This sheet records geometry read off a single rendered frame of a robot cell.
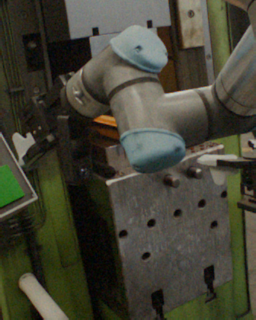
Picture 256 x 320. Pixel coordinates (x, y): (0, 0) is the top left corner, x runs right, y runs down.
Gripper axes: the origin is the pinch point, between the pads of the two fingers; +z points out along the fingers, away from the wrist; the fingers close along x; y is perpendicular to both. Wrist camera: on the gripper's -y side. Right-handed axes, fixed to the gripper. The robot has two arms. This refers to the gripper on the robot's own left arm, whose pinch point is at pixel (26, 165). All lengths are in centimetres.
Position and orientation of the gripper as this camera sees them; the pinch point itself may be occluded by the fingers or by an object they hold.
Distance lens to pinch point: 86.6
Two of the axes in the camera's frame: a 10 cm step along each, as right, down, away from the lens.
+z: -6.4, 4.4, 6.3
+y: -5.2, -8.5, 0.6
